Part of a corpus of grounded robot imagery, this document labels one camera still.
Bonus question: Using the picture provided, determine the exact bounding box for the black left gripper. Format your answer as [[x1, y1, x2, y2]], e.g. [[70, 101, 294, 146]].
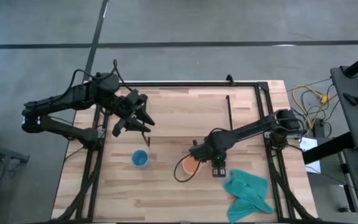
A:
[[116, 89, 156, 133]]

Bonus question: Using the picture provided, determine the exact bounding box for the white mug orange inside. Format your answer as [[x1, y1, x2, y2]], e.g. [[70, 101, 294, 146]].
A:
[[181, 156, 203, 175]]

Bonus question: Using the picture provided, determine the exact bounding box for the small blue cup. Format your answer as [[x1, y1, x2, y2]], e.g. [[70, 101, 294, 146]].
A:
[[131, 149, 150, 169]]

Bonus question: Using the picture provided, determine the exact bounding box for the teal cloth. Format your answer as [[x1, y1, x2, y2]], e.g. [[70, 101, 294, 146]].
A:
[[223, 169, 275, 224]]

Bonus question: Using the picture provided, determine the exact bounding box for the white paper sheet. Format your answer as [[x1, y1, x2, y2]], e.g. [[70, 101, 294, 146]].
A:
[[299, 136, 322, 174]]

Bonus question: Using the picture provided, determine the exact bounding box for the black desk beam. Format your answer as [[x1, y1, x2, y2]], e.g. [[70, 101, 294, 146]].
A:
[[302, 132, 356, 165]]

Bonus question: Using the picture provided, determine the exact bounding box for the grey desk with keyboard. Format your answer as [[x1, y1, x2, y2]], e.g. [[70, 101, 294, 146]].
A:
[[337, 148, 358, 224]]

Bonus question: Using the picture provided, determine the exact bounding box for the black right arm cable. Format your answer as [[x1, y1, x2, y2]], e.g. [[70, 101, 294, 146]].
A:
[[173, 152, 202, 184]]

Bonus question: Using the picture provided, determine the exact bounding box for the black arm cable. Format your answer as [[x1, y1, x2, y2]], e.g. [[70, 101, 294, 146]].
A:
[[69, 58, 134, 93], [173, 152, 202, 184]]

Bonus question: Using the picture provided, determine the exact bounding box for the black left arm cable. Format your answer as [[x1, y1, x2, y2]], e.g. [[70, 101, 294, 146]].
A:
[[69, 58, 134, 93]]

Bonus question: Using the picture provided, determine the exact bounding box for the black table frame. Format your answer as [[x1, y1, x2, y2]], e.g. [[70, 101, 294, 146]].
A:
[[50, 81, 318, 224]]

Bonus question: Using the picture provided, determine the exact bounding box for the yellow floor cable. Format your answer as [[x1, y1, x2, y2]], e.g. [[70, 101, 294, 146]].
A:
[[292, 84, 338, 130]]

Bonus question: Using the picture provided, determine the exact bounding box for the black floor cable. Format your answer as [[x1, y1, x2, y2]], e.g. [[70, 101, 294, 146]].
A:
[[300, 83, 341, 131]]

